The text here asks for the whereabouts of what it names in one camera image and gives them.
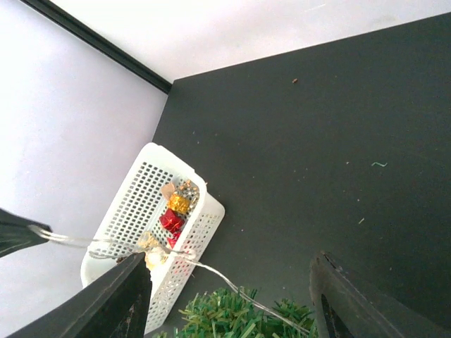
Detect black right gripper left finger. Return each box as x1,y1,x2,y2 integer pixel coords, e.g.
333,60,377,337
10,253,152,338

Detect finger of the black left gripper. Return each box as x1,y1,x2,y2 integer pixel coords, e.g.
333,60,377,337
0,209,52,257

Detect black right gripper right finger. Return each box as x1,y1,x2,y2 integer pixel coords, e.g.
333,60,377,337
309,251,450,337

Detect white ball string lights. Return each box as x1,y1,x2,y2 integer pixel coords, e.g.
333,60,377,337
27,225,309,337

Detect small green christmas tree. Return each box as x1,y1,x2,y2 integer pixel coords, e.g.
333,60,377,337
154,288,319,337

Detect red star ornament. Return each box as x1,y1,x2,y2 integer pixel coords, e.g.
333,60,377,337
166,230,182,249

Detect red gift box ornament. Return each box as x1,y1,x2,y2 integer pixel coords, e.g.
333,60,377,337
159,208,185,234

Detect white perforated plastic basket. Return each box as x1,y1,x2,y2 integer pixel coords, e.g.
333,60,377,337
80,142,226,335

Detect gold gift box ornament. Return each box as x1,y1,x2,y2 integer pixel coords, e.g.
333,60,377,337
167,193,191,215

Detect burlap bow ornament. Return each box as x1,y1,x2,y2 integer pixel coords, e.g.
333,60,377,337
161,182,175,201

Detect silver bead sprig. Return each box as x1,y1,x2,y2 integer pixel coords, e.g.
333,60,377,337
177,180,200,209

